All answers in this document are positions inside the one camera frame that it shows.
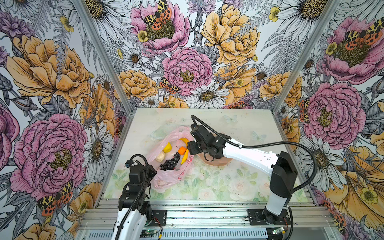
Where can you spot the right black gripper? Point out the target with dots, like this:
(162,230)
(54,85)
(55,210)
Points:
(192,147)

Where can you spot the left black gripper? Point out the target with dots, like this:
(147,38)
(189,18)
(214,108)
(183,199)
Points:
(152,172)

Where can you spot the orange fake tangerine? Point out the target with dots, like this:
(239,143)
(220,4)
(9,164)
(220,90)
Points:
(182,151)

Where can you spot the pink plastic bag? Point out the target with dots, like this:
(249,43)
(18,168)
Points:
(164,180)

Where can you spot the yellow fake lemon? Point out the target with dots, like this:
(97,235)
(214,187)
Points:
(167,148)

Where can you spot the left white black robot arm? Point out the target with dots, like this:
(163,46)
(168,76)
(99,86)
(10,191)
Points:
(130,223)

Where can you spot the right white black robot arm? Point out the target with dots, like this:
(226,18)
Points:
(279,168)

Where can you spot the yellow fake banana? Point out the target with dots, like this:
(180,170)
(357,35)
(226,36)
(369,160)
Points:
(185,156)

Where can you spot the black fake grape bunch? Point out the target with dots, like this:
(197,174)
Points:
(171,163)

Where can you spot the left green circuit board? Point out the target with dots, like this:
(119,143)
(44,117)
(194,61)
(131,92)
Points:
(149,233)

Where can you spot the green circuit board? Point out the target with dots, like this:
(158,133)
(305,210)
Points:
(278,231)
(149,233)

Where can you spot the right green circuit board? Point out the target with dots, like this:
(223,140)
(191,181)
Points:
(278,231)

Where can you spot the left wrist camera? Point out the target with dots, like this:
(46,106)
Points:
(128,164)

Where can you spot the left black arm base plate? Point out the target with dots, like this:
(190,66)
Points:
(159,218)

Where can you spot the aluminium mounting rail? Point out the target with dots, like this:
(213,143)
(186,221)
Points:
(187,214)

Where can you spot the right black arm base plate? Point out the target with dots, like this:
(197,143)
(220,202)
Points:
(261,217)

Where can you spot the white slotted cable duct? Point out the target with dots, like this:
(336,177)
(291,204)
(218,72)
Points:
(194,234)

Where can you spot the right aluminium corner post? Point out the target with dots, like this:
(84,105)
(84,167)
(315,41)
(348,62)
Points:
(313,38)

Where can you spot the aluminium corner post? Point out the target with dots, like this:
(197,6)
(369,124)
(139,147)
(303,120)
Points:
(313,38)
(92,30)

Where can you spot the left aluminium corner post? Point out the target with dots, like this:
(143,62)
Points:
(92,30)

